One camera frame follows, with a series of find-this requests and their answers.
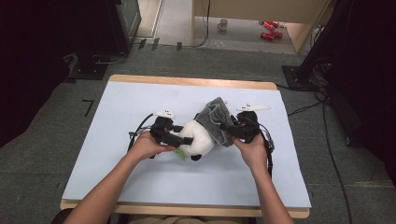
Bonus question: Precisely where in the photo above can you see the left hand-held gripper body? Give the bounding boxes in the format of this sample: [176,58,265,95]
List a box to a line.
[148,108,177,147]

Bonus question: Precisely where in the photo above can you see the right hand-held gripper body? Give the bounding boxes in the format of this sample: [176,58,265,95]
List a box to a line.
[231,104,273,145]

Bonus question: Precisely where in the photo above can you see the grey knitted cloth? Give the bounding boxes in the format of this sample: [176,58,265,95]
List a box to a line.
[194,96,235,148]

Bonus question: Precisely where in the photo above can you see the panda plush toy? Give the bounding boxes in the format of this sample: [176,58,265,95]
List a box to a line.
[173,113,217,162]

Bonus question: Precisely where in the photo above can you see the person's left hand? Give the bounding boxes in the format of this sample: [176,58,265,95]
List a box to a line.
[127,130,177,163]

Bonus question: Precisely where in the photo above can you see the person's right hand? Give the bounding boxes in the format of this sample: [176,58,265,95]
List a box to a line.
[233,133,269,175]

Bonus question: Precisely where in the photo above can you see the light blue table mat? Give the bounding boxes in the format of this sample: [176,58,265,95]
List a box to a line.
[61,80,313,209]

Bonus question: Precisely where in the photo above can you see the wooden table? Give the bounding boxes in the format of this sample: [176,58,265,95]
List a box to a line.
[59,74,311,219]

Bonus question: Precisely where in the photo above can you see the black stand base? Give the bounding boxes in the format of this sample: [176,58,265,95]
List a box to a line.
[67,53,109,82]

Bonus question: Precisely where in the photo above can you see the black metal stand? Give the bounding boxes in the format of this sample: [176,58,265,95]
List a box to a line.
[281,0,353,91]

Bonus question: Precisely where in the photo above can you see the wooden cabinet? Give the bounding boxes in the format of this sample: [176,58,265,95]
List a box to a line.
[191,0,333,54]

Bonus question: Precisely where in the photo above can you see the dark cabinet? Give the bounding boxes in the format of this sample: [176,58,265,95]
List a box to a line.
[105,0,143,54]

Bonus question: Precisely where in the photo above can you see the dark curtain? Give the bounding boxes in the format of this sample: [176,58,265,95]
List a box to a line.
[326,0,396,190]
[0,0,73,149]

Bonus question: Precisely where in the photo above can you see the left hand-held gripper cable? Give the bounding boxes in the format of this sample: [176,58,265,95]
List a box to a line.
[126,112,155,154]

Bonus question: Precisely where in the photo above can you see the hand-held gripper cable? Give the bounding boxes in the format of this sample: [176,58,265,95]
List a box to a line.
[257,122,276,181]
[126,112,155,154]

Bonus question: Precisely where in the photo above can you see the right hand-held gripper cable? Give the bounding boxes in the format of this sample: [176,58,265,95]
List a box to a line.
[257,122,276,181]

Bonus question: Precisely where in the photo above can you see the black floor cable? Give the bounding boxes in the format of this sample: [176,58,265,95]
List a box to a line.
[286,91,354,224]

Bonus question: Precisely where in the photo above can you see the black hanging cable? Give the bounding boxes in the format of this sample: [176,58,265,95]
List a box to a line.
[181,0,212,49]

